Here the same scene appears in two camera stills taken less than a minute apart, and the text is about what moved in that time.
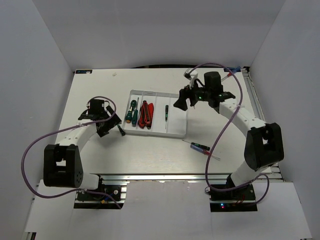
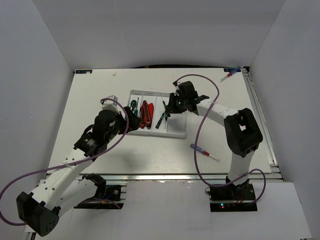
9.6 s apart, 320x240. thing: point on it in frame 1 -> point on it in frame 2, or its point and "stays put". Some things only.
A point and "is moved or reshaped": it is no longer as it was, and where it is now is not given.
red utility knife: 142,121 stays put
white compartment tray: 155,113 stays put
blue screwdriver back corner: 233,71 stays put
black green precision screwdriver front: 206,147 -> 163,102
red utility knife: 146,114 stays put
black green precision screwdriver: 122,131 is moved or reshaped
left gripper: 112,122 -> 133,121
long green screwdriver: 135,115 stays put
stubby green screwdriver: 133,104 stays put
